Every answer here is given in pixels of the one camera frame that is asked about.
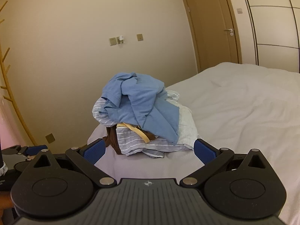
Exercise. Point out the wooden coat rack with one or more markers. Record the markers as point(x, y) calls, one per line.
point(20, 123)

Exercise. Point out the light switch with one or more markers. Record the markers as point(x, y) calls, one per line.
point(239, 10)

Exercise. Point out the white textured garment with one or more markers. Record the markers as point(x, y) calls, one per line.
point(187, 126)

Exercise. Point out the blue shirt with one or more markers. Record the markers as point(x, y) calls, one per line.
point(140, 98)

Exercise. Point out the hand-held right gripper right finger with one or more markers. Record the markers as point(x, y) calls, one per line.
point(205, 151)

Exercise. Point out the beige wall switch panel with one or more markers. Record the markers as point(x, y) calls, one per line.
point(112, 41)

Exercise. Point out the white plug-in device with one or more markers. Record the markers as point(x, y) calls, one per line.
point(121, 39)

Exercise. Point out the white bed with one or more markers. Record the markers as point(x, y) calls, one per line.
point(234, 110)

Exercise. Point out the grey striped shirt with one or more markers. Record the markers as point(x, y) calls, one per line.
point(133, 143)

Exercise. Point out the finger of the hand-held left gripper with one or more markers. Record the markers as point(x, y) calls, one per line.
point(36, 149)

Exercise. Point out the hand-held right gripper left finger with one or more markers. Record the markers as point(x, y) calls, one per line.
point(95, 151)

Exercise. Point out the cream panelled wardrobe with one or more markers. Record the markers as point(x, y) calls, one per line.
point(274, 23)

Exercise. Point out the beige wall socket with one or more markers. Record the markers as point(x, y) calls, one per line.
point(50, 138)
point(140, 37)

